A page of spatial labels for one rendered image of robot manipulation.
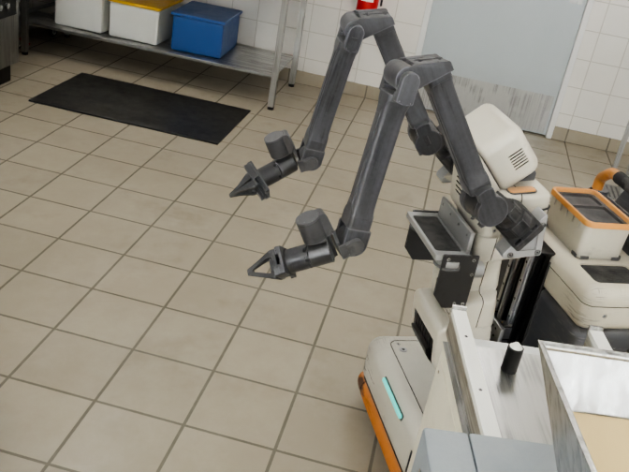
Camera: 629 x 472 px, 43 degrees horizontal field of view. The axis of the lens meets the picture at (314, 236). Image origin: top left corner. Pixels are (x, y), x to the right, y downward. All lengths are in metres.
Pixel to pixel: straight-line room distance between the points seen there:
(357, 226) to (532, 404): 0.54
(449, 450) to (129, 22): 5.08
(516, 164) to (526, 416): 0.73
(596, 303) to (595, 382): 1.32
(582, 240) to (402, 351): 0.71
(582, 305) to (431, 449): 1.34
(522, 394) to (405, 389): 0.91
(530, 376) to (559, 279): 0.63
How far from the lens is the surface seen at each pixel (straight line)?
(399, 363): 2.54
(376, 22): 2.07
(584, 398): 0.83
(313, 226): 1.73
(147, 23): 5.69
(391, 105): 1.69
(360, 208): 1.75
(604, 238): 2.26
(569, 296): 2.19
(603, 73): 5.99
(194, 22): 5.56
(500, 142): 1.98
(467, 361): 1.51
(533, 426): 1.51
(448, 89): 1.74
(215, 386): 2.76
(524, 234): 1.93
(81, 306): 3.11
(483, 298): 2.20
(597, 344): 1.70
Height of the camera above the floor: 1.72
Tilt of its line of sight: 27 degrees down
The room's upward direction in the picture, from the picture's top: 10 degrees clockwise
